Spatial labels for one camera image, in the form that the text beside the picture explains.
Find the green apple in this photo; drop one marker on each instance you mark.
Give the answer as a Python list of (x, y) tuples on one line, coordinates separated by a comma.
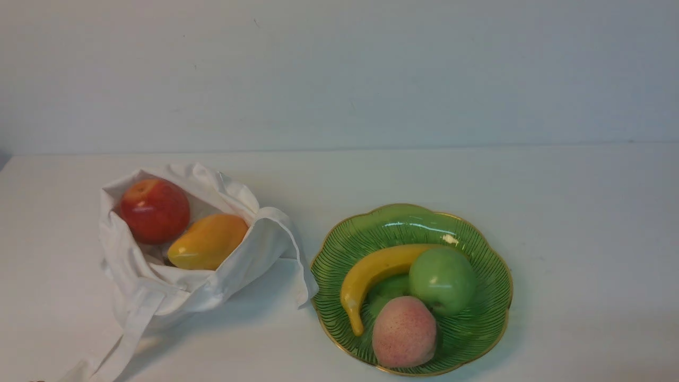
[(444, 279)]

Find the orange yellow mango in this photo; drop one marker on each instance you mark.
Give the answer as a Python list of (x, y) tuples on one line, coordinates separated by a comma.
[(208, 242)]

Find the green glass plate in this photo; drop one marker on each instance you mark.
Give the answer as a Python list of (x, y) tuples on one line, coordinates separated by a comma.
[(463, 338)]

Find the yellow banana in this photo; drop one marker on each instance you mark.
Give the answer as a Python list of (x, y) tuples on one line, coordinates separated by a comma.
[(371, 270)]

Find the red apple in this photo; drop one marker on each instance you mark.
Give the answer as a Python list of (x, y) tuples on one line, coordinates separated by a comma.
[(155, 210)]

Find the white cloth bag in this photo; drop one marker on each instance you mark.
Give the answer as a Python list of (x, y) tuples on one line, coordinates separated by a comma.
[(150, 297)]

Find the pink peach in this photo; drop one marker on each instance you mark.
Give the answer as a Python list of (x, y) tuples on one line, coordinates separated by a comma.
[(404, 334)]

